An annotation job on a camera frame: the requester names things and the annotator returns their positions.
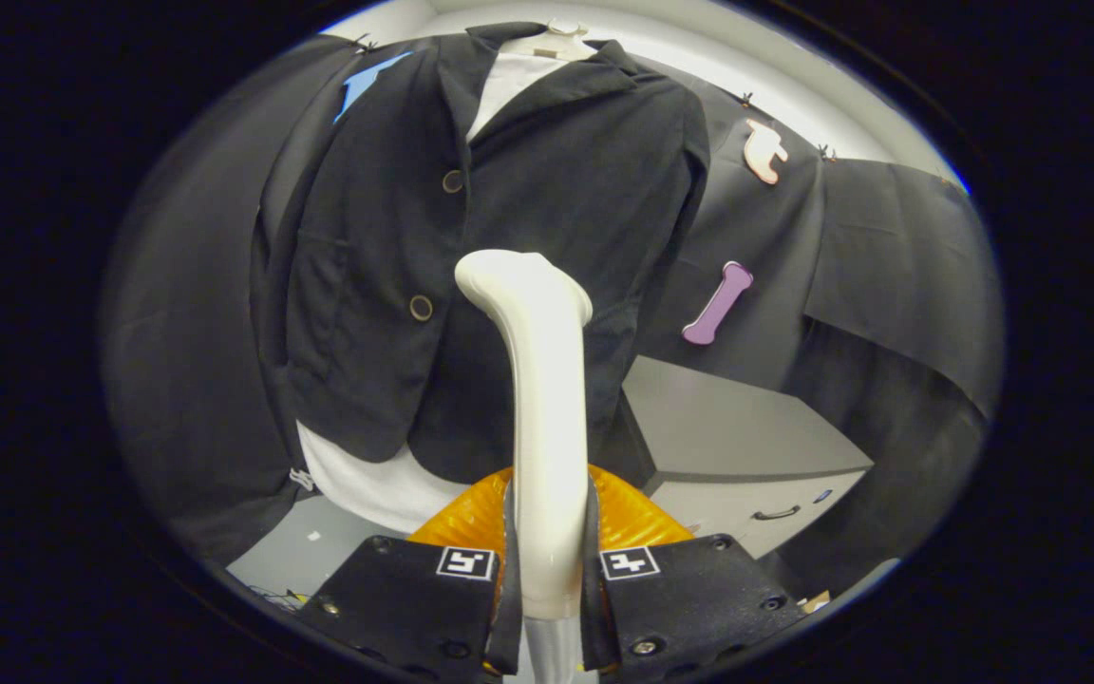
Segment black backdrop cloth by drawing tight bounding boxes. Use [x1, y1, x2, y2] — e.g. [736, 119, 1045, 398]
[101, 33, 1004, 590]

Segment black blazer jacket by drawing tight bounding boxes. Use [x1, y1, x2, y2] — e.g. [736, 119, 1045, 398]
[251, 21, 711, 485]

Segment grey cabinet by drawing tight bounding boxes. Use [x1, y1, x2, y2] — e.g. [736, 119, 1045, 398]
[618, 356, 876, 561]

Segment white shirt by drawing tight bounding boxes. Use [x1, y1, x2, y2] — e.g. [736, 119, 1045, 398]
[295, 52, 569, 535]

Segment white clothes hanger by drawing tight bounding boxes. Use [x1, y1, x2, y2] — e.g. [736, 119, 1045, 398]
[500, 17, 597, 64]

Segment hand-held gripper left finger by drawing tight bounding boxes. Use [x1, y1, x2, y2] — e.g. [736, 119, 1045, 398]
[295, 465, 521, 677]

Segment white garment steamer head with hose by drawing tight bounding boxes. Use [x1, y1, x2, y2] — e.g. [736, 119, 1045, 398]
[455, 249, 595, 684]

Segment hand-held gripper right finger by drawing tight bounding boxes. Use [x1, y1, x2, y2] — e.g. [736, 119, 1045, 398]
[583, 463, 809, 677]

